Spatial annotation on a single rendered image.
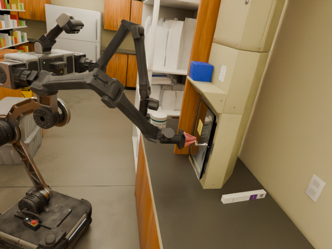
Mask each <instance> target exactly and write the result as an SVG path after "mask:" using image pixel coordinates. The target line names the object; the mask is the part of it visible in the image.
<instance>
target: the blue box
mask: <svg viewBox="0 0 332 249"><path fill-rule="evenodd" d="M212 71H213V65H211V64H209V63H207V62H198V61H191V65H190V71H189V77H190V78H191V79H192V80H194V81H202V82H210V80H211V75H212Z"/></svg>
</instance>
